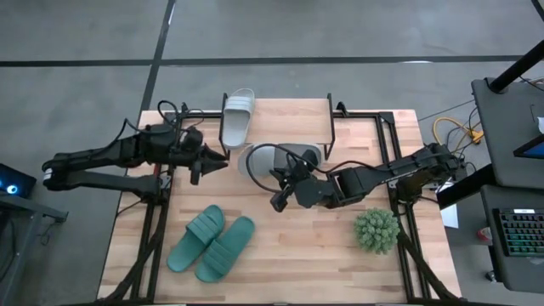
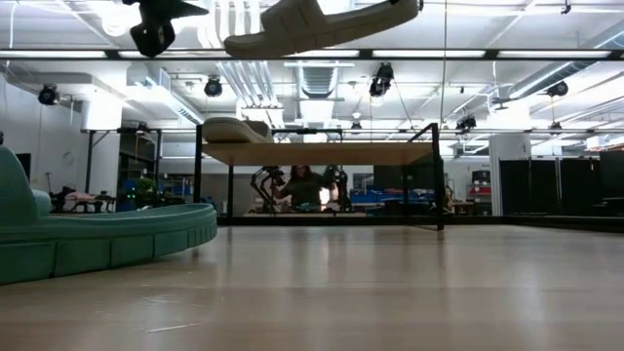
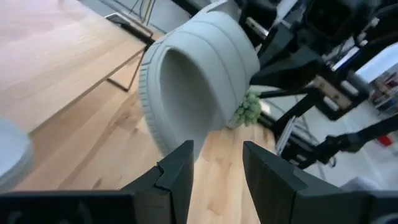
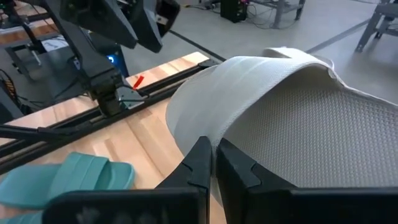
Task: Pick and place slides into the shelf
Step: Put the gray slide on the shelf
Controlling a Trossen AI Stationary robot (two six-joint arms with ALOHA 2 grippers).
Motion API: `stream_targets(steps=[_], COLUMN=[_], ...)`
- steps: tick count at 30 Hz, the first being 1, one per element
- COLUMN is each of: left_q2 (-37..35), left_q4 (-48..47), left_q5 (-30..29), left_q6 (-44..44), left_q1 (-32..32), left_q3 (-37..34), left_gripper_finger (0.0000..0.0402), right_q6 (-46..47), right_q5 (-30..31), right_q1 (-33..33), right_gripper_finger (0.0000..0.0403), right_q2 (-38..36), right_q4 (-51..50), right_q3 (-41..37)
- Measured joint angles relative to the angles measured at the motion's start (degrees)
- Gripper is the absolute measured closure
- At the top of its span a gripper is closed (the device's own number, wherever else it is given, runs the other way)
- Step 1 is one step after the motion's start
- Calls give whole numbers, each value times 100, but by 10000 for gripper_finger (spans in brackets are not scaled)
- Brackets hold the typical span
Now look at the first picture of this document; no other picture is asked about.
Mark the wooden shelf with black frame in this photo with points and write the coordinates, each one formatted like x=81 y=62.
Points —
x=293 y=123

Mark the white rubber slide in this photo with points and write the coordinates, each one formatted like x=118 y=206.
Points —
x=238 y=123
x=259 y=161

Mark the green artificial plant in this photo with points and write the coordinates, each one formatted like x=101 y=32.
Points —
x=376 y=231

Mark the black monitor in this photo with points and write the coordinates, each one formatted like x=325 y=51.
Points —
x=531 y=149

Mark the grey desk with post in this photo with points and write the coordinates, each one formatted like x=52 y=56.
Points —
x=501 y=136

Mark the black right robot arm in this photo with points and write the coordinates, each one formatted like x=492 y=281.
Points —
x=408 y=170

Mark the black post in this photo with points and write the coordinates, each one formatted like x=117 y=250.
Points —
x=516 y=66

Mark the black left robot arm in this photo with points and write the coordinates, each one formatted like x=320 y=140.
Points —
x=106 y=155

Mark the black table frame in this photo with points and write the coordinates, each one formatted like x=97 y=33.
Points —
x=365 y=114

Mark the grey desk with keyboard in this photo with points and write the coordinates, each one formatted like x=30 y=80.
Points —
x=493 y=263

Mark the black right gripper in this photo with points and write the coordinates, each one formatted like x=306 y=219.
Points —
x=316 y=191

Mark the green rubber slide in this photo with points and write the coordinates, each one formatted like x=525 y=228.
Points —
x=193 y=240
x=225 y=251

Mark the white paper sheet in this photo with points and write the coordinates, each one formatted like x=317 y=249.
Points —
x=540 y=124

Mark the grey metal desk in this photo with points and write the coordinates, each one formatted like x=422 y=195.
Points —
x=25 y=208

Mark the computer with blue light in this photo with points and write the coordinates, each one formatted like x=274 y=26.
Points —
x=15 y=180

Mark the backlit black keyboard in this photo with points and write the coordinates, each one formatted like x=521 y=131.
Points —
x=523 y=231

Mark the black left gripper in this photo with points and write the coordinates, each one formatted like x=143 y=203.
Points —
x=187 y=153

